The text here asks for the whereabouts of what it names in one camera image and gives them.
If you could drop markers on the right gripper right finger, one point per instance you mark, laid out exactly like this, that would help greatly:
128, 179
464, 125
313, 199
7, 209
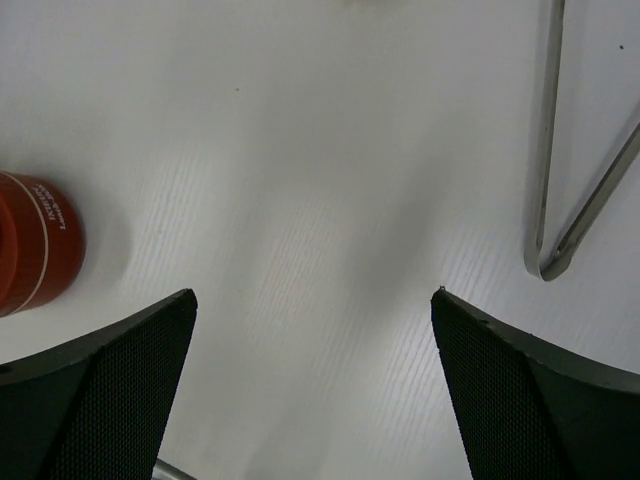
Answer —
528, 409

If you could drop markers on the yellow bamboo tray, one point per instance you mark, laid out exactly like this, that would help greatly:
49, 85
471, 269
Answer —
366, 3

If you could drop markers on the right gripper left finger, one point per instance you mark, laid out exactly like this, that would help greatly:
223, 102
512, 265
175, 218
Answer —
96, 407

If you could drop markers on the red steel container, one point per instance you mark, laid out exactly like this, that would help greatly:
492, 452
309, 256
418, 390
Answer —
60, 230

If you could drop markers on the red lid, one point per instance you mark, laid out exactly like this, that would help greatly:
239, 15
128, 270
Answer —
24, 246

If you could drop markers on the metal tongs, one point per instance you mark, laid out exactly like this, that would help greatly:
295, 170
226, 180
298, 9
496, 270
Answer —
551, 268

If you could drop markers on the aluminium front rail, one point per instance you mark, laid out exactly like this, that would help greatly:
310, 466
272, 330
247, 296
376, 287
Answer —
165, 471

